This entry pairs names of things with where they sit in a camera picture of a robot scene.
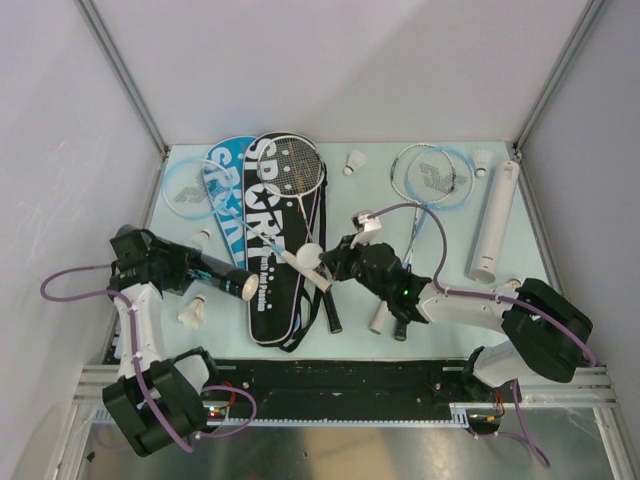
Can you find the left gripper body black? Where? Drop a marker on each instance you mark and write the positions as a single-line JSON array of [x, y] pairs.
[[173, 262]]

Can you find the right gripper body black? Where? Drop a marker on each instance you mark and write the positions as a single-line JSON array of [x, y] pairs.
[[357, 268]]

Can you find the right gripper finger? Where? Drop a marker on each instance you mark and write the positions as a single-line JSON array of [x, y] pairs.
[[334, 258], [338, 275]]

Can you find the white tube cap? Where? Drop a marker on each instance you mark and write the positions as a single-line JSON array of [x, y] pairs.
[[308, 256]]

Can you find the shuttlecock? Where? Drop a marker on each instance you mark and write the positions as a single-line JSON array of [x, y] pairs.
[[355, 160], [192, 315], [482, 160]]

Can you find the black shuttlecock tube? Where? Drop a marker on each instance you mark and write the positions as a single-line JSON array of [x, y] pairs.
[[225, 277]]

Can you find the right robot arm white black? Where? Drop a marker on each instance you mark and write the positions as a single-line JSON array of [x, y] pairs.
[[546, 334]]

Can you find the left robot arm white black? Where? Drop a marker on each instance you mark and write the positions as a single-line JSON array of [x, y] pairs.
[[155, 400]]

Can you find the shuttlecock behind left arm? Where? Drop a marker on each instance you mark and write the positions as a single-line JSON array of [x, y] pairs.
[[201, 239]]

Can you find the black racket bag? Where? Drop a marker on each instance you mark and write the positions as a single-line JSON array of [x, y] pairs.
[[286, 303]]

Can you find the light blue racket left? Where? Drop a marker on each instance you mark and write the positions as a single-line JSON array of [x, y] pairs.
[[183, 190]]

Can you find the light blue racket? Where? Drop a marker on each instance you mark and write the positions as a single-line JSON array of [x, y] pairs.
[[183, 190], [438, 191]]

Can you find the white racket right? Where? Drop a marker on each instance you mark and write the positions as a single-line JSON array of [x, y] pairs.
[[399, 178]]

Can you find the white racket black grip left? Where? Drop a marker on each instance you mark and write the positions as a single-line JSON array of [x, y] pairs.
[[218, 184]]

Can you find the white racket on black bag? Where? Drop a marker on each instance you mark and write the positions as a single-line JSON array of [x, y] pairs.
[[290, 167]]

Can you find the light blue racket right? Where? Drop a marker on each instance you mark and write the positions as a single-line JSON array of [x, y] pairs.
[[438, 191]]

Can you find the white shuttlecock tube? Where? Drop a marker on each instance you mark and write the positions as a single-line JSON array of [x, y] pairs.
[[491, 236]]

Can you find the blue racket bag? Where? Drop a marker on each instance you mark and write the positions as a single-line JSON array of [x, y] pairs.
[[230, 155]]

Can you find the shuttlecock right edge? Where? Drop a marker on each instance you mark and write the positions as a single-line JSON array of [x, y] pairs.
[[512, 284]]

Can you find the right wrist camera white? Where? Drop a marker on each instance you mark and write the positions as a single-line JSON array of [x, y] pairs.
[[367, 227]]

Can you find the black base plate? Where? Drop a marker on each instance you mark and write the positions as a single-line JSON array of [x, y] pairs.
[[324, 390]]

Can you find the left circuit board with wires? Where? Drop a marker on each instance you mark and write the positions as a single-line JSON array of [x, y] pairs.
[[218, 403]]

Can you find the circuit board with wires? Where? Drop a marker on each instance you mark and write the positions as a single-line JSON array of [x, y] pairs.
[[486, 424], [218, 403]]

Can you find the right circuit board with wires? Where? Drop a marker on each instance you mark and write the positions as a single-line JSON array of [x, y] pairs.
[[486, 424]]

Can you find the left frame post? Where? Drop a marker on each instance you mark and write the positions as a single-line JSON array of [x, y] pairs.
[[116, 61]]

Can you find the frame post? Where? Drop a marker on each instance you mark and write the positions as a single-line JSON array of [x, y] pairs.
[[580, 33], [116, 61]]

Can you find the aluminium frame rail front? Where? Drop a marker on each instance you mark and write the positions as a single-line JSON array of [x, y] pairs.
[[590, 389]]

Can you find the right frame post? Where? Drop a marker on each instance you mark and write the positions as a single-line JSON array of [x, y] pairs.
[[580, 33]]

